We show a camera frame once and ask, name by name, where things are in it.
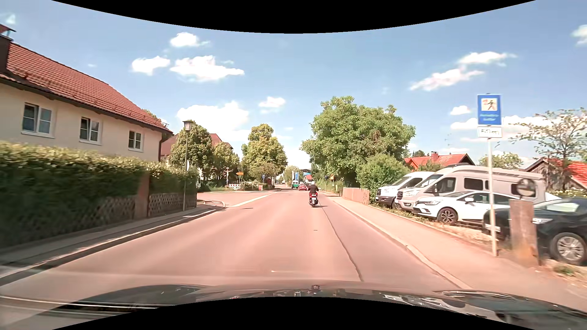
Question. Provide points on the person on motorcycle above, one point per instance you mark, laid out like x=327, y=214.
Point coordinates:
x=313, y=193

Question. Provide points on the road markings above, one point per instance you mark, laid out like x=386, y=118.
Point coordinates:
x=250, y=200

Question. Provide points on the large green tree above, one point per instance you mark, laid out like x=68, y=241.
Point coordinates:
x=353, y=137

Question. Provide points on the grey asphalt road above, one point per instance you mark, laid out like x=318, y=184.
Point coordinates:
x=270, y=238

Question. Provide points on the green bush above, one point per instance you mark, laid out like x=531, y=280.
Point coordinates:
x=379, y=172

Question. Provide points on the car's own bonnet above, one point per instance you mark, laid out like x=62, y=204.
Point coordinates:
x=293, y=293

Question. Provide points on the wooden lattice fence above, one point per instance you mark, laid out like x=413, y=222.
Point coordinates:
x=165, y=203

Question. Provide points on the white car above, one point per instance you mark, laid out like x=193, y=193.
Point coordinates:
x=463, y=206

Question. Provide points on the white camper van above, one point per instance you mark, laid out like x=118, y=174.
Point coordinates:
x=477, y=183

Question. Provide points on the paved pavement with kerb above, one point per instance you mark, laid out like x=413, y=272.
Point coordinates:
x=458, y=256

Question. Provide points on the cream house with red roof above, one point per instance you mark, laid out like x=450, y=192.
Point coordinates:
x=69, y=114

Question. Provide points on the green hedge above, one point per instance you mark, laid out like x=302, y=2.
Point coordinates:
x=59, y=183

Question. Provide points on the thin-leaved tree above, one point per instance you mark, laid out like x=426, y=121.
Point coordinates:
x=557, y=142

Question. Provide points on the black car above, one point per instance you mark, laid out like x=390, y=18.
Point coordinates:
x=559, y=224

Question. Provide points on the brown building with red roof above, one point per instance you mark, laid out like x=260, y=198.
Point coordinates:
x=568, y=174

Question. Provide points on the low reddish wall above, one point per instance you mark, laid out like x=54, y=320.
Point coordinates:
x=355, y=195

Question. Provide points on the lamp post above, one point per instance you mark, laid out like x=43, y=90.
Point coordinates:
x=186, y=156

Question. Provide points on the blue road sign on post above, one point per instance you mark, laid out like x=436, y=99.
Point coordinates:
x=489, y=137

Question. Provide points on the wooden post with round mirror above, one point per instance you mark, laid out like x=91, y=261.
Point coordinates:
x=523, y=224

